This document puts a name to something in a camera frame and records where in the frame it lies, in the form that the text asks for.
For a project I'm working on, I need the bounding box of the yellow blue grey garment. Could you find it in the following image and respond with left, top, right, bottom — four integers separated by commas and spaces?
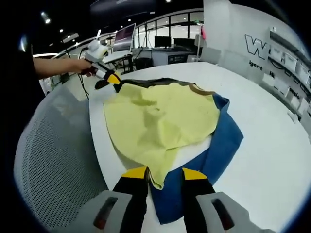
103, 77, 245, 225

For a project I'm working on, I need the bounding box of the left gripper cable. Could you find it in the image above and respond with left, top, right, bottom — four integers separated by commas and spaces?
77, 47, 91, 100

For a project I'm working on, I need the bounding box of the group of white storage bins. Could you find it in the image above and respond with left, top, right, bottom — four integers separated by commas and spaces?
263, 48, 311, 110

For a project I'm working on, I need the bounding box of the white side desk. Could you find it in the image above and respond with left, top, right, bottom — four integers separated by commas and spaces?
103, 50, 134, 74

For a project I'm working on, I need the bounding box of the large display screen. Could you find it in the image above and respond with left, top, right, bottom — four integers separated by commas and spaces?
113, 23, 137, 53

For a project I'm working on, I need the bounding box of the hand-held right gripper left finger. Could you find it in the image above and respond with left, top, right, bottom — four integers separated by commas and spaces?
74, 166, 150, 233

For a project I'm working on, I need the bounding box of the person's left hand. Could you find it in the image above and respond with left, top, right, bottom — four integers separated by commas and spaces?
70, 58, 92, 75

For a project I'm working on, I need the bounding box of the white office desk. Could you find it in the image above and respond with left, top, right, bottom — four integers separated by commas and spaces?
133, 46, 203, 70

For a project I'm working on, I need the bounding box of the black computer monitor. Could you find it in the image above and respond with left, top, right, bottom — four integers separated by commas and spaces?
173, 37, 196, 48
154, 35, 172, 49

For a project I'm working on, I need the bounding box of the dark hanging banner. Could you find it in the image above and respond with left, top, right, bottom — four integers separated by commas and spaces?
89, 0, 156, 13

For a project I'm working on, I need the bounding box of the grey mesh office chair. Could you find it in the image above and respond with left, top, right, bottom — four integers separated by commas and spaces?
13, 84, 110, 232

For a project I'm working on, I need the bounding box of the grey metal storage shelf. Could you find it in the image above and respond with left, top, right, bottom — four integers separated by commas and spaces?
266, 26, 311, 108

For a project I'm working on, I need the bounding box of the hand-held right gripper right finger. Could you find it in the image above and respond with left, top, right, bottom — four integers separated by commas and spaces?
182, 167, 276, 233

